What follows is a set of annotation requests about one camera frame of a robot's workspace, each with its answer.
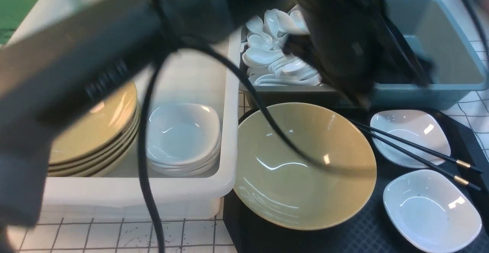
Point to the grey-brown spoon bin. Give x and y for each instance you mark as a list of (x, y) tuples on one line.
[(319, 95)]

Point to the blue-grey chopstick bin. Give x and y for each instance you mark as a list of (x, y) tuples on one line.
[(433, 32)]

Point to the top stacked yellow-green bowl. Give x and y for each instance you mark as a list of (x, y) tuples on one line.
[(100, 125)]

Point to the white sauce dish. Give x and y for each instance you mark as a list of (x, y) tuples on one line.
[(431, 212), (412, 125)]

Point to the black plastic serving tray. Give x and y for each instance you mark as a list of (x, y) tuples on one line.
[(370, 231)]

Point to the yellow-green noodle bowl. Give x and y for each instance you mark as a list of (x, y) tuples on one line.
[(282, 188)]

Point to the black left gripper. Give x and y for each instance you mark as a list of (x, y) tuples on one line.
[(352, 42)]

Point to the black chopstick gold band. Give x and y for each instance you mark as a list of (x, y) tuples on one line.
[(420, 147), (444, 172)]

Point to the stack of white sauce dishes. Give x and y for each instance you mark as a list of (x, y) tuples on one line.
[(183, 139)]

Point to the stack of yellow-green bowls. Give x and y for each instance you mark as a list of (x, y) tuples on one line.
[(100, 162)]

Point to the pile of white spoons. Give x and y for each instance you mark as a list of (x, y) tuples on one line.
[(262, 50)]

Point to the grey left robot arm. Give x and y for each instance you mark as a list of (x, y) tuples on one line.
[(53, 77)]

